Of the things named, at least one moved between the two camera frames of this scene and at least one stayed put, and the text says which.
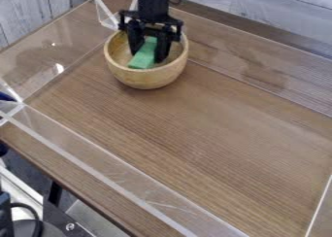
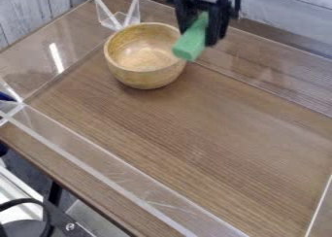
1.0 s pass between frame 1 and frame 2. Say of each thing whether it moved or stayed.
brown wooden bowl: stayed
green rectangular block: moved
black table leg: stayed
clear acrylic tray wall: stayed
